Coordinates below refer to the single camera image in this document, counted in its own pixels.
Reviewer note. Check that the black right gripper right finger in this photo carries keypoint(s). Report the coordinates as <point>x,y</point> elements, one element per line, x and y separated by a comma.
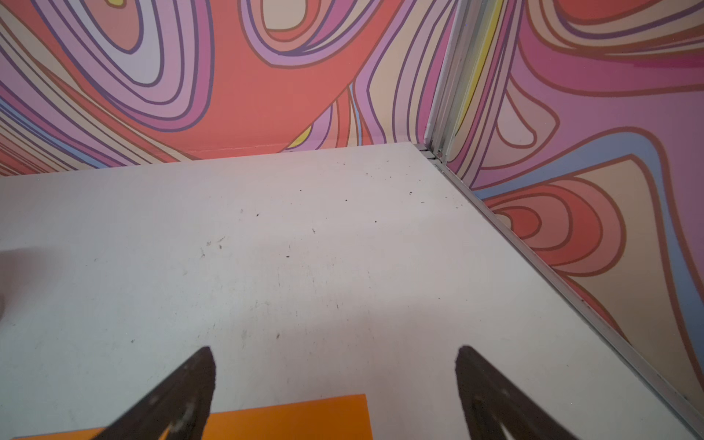
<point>494,408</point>

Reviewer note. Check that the orange paper sheet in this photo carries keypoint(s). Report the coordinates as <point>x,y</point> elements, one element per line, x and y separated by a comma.
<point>343,417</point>

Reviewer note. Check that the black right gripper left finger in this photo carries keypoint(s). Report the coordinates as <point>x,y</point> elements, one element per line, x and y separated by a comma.
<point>178,408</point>

